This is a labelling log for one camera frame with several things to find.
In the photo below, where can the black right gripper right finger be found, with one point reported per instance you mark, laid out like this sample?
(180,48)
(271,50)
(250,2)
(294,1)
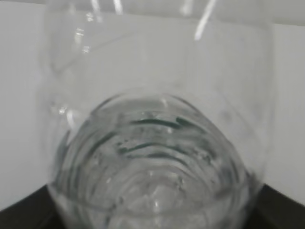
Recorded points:
(274,210)

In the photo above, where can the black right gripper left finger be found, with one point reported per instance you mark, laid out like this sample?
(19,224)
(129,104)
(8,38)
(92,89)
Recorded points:
(36,211)

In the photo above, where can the clear water bottle green label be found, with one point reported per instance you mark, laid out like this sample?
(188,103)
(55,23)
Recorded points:
(156,114)

